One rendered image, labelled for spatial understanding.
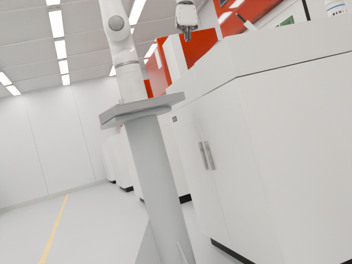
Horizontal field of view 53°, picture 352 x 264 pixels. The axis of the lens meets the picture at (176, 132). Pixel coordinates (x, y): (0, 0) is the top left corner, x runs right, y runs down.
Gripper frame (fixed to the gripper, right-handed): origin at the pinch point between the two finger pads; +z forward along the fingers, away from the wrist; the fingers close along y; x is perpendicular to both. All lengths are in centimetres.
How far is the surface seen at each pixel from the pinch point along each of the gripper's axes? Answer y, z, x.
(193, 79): -0.1, 21.5, 4.4
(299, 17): -57, -10, 6
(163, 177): 15, 65, -1
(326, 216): -34, 80, 45
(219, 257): -18, 110, -23
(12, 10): 126, -139, -314
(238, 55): -3, 22, 45
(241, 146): -7, 54, 35
